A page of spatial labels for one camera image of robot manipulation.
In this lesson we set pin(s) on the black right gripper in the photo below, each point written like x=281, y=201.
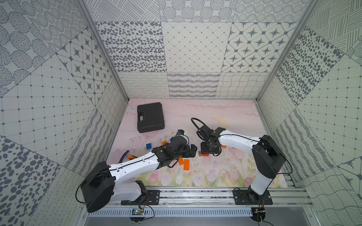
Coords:
x=203, y=149

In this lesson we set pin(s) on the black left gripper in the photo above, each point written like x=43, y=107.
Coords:
x=191, y=150

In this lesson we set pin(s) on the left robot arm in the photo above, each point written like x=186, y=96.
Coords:
x=110, y=183

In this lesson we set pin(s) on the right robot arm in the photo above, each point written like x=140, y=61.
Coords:
x=268, y=157

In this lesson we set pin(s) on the blue square lego brick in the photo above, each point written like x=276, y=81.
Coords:
x=149, y=146

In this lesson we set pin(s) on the black plastic case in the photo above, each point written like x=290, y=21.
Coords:
x=150, y=117

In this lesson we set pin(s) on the green circuit board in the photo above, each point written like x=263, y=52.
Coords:
x=136, y=212

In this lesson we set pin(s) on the aluminium front rail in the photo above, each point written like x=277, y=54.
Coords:
x=224, y=197

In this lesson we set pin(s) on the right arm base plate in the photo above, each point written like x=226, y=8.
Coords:
x=249, y=197

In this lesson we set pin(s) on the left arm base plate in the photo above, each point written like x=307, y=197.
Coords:
x=151, y=198

